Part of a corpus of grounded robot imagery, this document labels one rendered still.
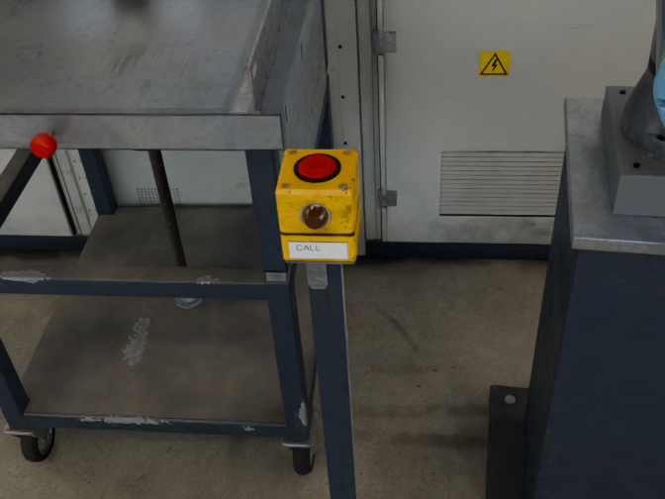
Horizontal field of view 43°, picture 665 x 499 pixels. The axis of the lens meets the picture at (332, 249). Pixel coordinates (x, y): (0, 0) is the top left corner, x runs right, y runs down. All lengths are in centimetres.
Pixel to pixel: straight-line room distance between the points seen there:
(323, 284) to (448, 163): 100
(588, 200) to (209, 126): 49
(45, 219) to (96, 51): 100
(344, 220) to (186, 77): 40
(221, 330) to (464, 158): 66
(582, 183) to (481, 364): 83
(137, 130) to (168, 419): 66
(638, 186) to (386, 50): 83
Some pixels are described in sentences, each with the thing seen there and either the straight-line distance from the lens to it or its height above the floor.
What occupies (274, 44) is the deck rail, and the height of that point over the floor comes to 85.
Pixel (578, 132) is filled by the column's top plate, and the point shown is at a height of 75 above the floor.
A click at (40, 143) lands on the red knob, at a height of 83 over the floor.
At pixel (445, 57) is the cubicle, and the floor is 56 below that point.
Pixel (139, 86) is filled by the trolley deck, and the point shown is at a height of 85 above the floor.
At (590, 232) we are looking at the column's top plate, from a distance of 105.
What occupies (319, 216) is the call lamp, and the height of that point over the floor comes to 88.
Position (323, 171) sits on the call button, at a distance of 87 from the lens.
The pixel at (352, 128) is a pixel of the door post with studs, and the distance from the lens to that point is 189.
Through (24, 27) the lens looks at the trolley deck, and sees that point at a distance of 142.
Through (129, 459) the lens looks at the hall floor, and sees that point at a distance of 180.
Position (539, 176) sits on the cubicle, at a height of 26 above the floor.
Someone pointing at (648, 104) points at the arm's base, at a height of 86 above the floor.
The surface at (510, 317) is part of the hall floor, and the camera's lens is 198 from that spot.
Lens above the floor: 141
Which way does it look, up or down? 41 degrees down
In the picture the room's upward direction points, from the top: 4 degrees counter-clockwise
